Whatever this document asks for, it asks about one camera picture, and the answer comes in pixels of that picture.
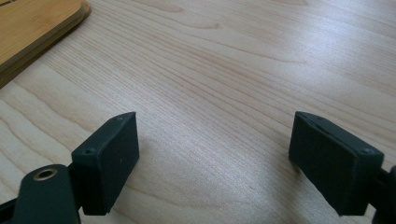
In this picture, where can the square bamboo coaster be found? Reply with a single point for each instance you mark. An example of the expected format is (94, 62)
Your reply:
(87, 9)
(31, 25)

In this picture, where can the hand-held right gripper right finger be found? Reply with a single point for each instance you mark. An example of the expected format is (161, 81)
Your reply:
(330, 161)

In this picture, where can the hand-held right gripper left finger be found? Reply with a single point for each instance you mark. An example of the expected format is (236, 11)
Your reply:
(106, 161)

